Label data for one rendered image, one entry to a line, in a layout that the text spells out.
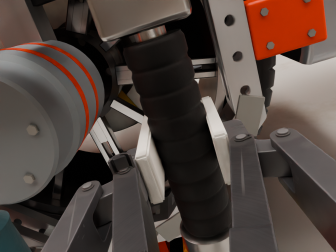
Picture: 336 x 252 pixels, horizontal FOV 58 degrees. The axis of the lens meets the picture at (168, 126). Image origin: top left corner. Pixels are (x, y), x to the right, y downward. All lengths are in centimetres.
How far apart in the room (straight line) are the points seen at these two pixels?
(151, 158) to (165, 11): 8
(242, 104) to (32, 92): 25
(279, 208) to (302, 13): 111
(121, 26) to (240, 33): 25
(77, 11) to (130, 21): 34
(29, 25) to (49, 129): 18
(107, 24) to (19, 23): 27
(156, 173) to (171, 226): 33
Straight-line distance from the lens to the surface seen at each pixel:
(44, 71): 31
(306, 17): 41
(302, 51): 61
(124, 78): 50
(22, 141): 29
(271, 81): 51
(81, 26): 50
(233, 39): 39
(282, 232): 132
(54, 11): 68
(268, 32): 40
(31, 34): 42
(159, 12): 16
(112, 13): 16
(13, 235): 44
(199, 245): 21
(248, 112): 41
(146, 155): 16
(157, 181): 16
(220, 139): 15
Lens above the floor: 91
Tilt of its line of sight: 20 degrees down
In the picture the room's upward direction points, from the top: 18 degrees counter-clockwise
